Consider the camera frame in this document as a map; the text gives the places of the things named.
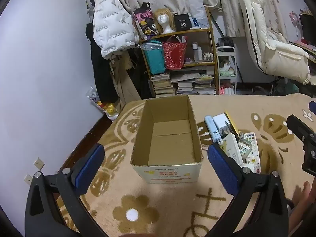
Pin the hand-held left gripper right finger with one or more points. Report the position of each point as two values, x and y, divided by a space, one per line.
222 170

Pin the white puffer jacket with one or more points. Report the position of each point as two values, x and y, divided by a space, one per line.
113 22

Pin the white charger adapter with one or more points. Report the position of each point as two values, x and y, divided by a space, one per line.
221 123

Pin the white remote control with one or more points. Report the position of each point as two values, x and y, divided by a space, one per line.
253 153

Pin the clear plastic bag with packets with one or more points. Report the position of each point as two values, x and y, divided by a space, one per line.
106 107

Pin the row of small bottles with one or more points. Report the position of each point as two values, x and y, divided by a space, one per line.
208 56

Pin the short white plastic bottle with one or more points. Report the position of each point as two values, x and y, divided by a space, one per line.
200 54

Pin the beige printed blanket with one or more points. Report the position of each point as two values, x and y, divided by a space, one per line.
172 202

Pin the light blue power bank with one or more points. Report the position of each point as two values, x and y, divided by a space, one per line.
212 128

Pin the pile of books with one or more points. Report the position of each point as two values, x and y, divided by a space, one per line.
161 85

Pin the yellow edged flat case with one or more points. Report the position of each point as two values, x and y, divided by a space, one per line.
233 123

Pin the khaki hanging garment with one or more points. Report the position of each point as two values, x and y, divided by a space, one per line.
123 79

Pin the pile of magazines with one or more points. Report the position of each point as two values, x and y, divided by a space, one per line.
195 82

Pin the teal bag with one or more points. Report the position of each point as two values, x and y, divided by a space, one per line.
154 59

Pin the row of pink white rolls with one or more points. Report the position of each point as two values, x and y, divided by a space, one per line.
226 90

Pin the white wall socket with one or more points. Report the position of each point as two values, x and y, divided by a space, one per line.
28 179
38 163

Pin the cream padded chair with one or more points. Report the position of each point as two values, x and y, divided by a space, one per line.
271 42

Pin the wooden shelf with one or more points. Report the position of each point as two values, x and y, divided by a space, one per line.
213 54

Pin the cardboard box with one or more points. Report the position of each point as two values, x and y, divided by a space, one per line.
170 150

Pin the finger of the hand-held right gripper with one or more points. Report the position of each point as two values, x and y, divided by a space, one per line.
298 128
313 107

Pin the pink desk fan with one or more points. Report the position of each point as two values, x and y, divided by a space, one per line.
294 21

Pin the mannequin head with blond wig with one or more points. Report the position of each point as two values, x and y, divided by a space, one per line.
165 21

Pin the red patterned gift bag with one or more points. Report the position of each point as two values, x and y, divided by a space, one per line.
174 55

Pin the person's right hand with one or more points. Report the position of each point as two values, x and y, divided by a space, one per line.
300 209

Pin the pale green tissue pack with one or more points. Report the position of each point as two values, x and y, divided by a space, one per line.
226 73

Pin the round cartoon printed case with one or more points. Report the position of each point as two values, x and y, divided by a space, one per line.
244 147

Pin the black purple printed bag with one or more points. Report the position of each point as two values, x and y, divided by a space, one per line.
145 22

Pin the green bag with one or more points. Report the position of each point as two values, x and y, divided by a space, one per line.
287 88

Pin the tall white plastic bottle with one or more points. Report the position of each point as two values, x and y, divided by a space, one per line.
195 53

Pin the white rolling cart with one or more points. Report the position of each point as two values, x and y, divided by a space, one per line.
235 61

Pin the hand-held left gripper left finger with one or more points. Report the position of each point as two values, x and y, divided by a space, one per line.
90 170

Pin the white plastic bag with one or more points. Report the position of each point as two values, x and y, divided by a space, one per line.
198 11

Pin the black hanging coat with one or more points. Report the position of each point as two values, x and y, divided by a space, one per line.
101 74

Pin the black box with white print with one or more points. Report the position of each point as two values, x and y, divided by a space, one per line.
182 23

